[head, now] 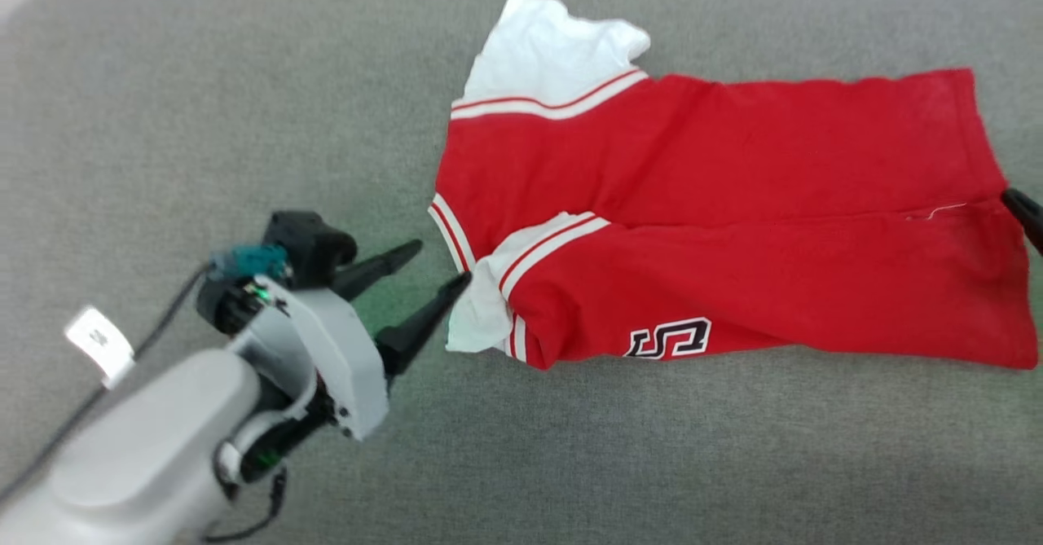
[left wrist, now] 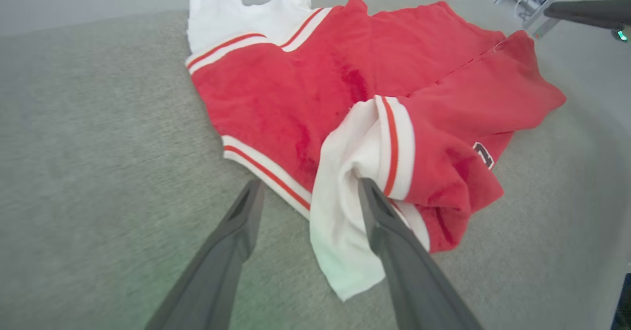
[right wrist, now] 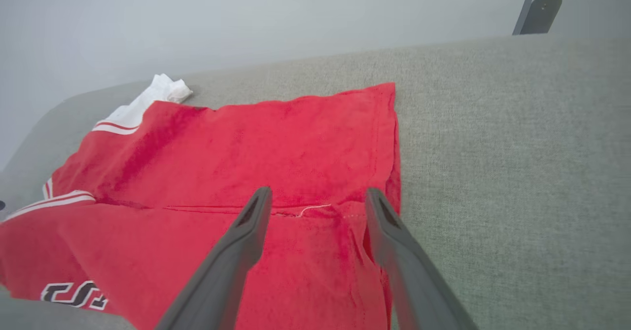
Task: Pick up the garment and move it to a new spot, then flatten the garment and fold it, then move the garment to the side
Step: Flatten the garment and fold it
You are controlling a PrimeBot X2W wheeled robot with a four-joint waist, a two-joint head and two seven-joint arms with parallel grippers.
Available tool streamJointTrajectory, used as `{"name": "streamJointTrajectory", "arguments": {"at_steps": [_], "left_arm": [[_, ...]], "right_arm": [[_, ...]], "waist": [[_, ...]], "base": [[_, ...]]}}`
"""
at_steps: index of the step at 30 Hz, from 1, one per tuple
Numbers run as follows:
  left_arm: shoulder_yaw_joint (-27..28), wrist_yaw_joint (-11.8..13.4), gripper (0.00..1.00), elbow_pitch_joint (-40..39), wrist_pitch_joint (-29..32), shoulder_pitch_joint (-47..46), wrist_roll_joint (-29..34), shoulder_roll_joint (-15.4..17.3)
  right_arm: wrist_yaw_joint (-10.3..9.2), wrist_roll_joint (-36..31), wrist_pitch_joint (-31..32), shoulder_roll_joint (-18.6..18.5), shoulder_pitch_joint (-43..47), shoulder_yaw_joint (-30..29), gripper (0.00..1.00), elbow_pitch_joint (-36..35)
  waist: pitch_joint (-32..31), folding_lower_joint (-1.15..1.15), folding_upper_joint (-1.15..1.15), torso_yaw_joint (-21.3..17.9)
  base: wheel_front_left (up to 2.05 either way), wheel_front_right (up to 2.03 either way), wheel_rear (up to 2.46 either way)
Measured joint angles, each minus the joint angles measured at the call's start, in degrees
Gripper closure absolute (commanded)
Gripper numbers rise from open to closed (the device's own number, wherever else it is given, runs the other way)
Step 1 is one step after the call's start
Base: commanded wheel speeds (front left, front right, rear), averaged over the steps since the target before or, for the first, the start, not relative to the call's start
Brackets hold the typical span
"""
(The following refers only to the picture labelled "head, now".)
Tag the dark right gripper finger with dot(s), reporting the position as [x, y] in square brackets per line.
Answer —
[1027, 215]

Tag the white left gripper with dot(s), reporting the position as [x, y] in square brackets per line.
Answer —
[342, 358]

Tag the red and white jersey shirt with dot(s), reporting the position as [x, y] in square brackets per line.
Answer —
[733, 203]

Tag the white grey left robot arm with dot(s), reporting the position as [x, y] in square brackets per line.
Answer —
[138, 455]

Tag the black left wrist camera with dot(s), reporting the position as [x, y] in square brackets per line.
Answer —
[310, 248]

